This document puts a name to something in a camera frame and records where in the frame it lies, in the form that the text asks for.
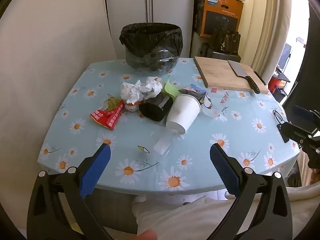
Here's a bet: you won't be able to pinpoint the person's white trousers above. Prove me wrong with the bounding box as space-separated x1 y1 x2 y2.
132 187 320 240

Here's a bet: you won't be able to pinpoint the white paper cup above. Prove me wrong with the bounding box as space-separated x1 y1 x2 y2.
166 94 201 134

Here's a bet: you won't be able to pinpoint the bin with black bag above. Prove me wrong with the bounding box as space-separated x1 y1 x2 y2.
119 23 183 73

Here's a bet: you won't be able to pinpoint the colourful snack packet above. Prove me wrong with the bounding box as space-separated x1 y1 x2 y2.
179 84 207 103

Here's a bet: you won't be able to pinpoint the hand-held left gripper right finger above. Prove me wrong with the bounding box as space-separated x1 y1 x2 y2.
209 143 293 240

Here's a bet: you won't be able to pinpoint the black eyeglasses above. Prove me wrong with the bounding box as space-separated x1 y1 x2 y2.
272 109 285 124

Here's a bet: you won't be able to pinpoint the white wardrobe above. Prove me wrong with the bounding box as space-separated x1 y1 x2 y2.
105 0 193 61

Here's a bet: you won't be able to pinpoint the cream curtain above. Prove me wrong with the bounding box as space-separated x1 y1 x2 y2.
241 0 310 80

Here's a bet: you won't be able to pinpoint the white tissue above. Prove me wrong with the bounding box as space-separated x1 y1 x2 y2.
120 76 163 104

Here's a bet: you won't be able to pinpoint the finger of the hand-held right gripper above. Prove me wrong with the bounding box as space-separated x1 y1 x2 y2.
292 105 315 123
277 122 306 143

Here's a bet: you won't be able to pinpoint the computer monitor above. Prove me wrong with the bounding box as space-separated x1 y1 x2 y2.
277 42 292 71

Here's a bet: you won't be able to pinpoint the person's left hand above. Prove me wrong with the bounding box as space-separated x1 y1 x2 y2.
135 230 158 240

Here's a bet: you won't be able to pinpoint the black plastic cup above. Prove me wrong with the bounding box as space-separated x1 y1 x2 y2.
139 92 173 122

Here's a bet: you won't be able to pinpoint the wooden cutting board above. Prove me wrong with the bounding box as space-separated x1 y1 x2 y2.
194 56 269 94

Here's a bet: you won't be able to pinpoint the red snack wrapper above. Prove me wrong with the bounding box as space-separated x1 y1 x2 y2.
90 94 125 130

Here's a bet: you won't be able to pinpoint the cleaver with black handle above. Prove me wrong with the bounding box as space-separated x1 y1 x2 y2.
227 59 260 94

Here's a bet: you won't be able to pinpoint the clear plastic cup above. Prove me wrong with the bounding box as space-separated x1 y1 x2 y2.
201 86 230 118
153 130 179 155

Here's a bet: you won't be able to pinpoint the black bag with keys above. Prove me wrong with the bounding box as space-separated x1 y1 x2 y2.
211 30 241 55

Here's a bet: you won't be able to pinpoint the orange cardboard box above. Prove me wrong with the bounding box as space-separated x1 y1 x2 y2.
196 0 244 37

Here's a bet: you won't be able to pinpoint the daisy print tablecloth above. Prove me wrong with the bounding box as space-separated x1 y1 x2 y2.
37 57 300 195

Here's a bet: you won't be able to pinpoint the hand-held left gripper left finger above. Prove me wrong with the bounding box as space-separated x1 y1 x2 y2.
27 143 112 240

